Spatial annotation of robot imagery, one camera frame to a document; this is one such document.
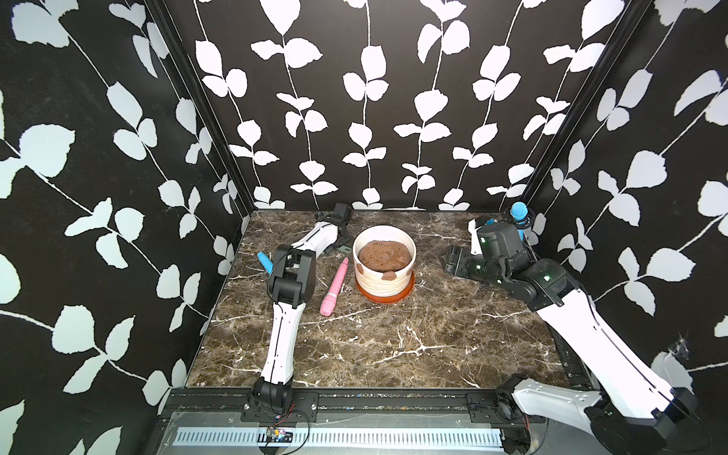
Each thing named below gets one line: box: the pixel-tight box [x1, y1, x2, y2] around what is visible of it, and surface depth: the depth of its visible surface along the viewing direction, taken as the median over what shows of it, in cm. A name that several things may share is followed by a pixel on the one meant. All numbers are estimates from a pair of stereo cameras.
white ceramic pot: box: [352, 224, 418, 298], surface depth 92 cm
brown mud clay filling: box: [358, 239, 413, 273], surface depth 95 cm
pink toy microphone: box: [319, 256, 350, 317], surface depth 94 cm
